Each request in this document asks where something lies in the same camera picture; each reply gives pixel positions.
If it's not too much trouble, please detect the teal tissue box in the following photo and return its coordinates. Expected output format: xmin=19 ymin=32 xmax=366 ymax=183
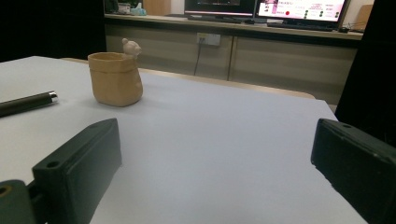
xmin=129 ymin=2 xmax=148 ymax=17

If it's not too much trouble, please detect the long beige counter desk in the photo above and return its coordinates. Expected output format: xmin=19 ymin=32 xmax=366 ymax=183
xmin=104 ymin=13 xmax=365 ymax=105

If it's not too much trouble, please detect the black power cable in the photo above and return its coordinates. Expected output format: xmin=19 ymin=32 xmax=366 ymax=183
xmin=192 ymin=43 xmax=204 ymax=77

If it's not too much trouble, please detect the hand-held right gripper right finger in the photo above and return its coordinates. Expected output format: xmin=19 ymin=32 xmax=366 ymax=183
xmin=310 ymin=118 xmax=396 ymax=224

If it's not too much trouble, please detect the dark computer monitor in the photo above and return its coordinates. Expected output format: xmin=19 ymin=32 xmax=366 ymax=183
xmin=183 ymin=0 xmax=257 ymax=18

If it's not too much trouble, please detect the black comb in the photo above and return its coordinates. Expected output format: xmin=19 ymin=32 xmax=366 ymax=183
xmin=0 ymin=91 xmax=59 ymax=119

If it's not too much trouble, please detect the brown cardboard box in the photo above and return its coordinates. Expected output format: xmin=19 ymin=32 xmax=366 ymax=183
xmin=354 ymin=4 xmax=375 ymax=33

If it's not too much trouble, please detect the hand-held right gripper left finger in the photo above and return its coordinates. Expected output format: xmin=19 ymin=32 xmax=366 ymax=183
xmin=32 ymin=118 xmax=123 ymax=224

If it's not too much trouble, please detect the black keyboard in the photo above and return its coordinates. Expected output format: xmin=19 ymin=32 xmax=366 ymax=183
xmin=266 ymin=21 xmax=335 ymax=33
xmin=187 ymin=14 xmax=244 ymax=24

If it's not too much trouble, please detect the wooden box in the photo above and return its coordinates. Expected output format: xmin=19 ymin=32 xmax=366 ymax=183
xmin=142 ymin=0 xmax=173 ymax=17

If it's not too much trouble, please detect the bright computer monitor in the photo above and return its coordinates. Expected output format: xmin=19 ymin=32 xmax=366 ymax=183
xmin=255 ymin=0 xmax=348 ymax=23

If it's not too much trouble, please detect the white wall outlet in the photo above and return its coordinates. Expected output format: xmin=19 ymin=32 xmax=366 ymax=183
xmin=196 ymin=32 xmax=222 ymax=48

